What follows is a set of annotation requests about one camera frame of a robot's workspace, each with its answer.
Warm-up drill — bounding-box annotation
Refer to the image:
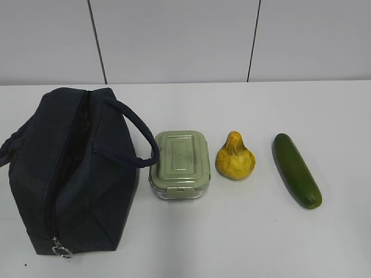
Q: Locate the green lid glass lunch box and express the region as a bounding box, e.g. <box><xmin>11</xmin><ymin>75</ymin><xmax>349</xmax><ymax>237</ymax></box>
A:
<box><xmin>149</xmin><ymin>130</ymin><xmax>211</xmax><ymax>200</ymax></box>

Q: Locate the yellow pear-shaped squash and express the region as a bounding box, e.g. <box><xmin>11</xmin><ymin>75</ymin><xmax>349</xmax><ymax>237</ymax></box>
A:
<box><xmin>215</xmin><ymin>131</ymin><xmax>256</xmax><ymax>180</ymax></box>

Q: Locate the dark green cucumber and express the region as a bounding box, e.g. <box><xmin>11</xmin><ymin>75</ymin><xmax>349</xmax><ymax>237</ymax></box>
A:
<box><xmin>272</xmin><ymin>133</ymin><xmax>322</xmax><ymax>210</ymax></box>

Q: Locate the navy blue fabric lunch bag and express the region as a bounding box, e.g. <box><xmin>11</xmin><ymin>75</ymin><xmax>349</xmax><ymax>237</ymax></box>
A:
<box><xmin>1</xmin><ymin>87</ymin><xmax>159</xmax><ymax>258</ymax></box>

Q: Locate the silver zipper pull ring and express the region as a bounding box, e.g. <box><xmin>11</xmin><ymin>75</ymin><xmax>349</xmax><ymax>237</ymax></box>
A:
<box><xmin>51</xmin><ymin>236</ymin><xmax>73</xmax><ymax>259</ymax></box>

